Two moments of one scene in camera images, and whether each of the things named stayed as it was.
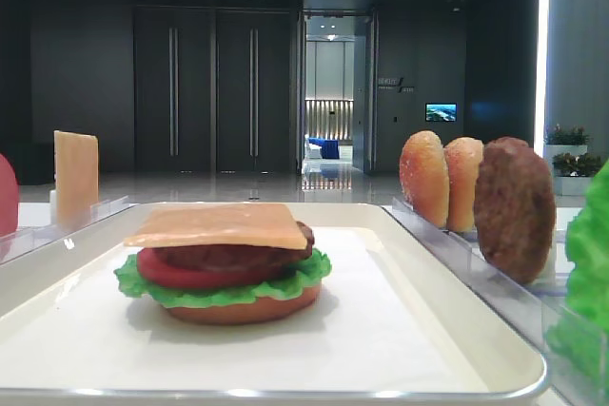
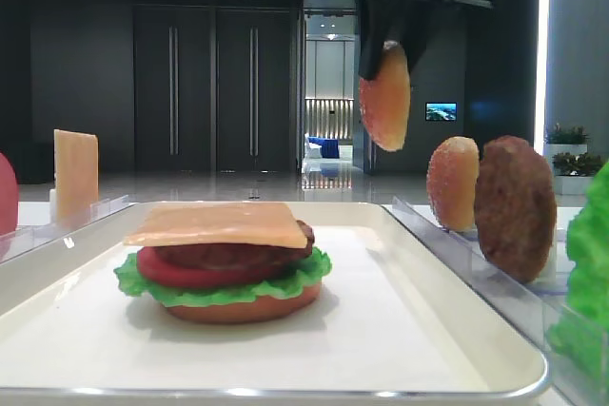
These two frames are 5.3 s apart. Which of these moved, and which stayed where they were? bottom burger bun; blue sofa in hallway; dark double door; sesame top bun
Moved: sesame top bun
Stayed: dark double door; blue sofa in hallway; bottom burger bun
